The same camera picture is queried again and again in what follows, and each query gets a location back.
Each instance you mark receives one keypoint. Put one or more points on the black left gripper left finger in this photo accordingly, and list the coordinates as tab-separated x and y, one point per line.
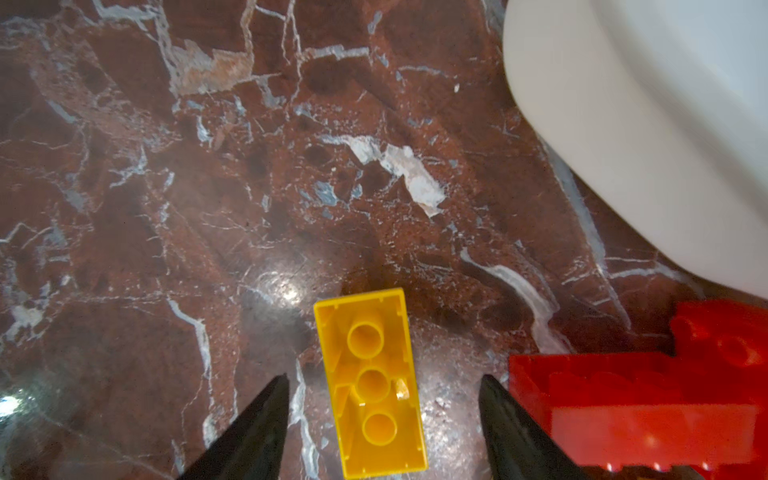
252	446

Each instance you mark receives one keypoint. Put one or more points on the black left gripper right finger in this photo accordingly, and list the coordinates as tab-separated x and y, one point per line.
517	447

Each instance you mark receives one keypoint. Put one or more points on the yellow long lego brick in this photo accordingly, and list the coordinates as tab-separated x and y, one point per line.
370	371

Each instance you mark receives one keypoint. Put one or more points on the red lego brick long left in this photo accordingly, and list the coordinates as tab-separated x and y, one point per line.
646	409

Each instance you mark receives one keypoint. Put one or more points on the red lego brick upper left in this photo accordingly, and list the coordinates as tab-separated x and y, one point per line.
721	330

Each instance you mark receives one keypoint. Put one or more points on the white plastic container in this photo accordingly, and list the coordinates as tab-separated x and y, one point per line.
661	108

